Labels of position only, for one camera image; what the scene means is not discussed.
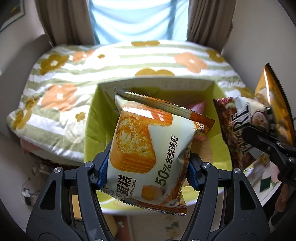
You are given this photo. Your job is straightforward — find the chiffon cake packet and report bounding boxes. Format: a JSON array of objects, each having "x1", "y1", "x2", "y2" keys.
[{"x1": 103, "y1": 88, "x2": 215, "y2": 215}]

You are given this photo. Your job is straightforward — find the pink snack packet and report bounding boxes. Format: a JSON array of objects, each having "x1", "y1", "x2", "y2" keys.
[{"x1": 187, "y1": 100, "x2": 207, "y2": 142}]

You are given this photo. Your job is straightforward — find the right brown curtain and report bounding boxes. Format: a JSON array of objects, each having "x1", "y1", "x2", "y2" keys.
[{"x1": 187, "y1": 0, "x2": 236, "y2": 53}]

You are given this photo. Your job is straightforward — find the brown curtain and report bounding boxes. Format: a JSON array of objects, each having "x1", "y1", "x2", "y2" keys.
[
  {"x1": 35, "y1": 0, "x2": 95, "y2": 46},
  {"x1": 187, "y1": 0, "x2": 236, "y2": 53}
]

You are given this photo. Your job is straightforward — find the green cardboard box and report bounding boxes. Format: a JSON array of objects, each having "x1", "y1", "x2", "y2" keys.
[{"x1": 83, "y1": 79, "x2": 250, "y2": 215}]

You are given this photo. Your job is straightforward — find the light blue sheer curtain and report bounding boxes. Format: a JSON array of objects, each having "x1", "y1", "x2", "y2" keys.
[{"x1": 89, "y1": 0, "x2": 189, "y2": 45}]

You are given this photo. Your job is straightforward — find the brown chocolate snack bag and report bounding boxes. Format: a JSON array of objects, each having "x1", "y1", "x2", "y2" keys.
[{"x1": 213, "y1": 64, "x2": 295, "y2": 170}]

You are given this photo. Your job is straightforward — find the left brown curtain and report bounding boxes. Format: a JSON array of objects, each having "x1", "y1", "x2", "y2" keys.
[{"x1": 35, "y1": 0, "x2": 95, "y2": 46}]

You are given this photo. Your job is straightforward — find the floral striped quilt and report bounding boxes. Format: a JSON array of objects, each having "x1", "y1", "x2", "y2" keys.
[{"x1": 6, "y1": 40, "x2": 253, "y2": 165}]

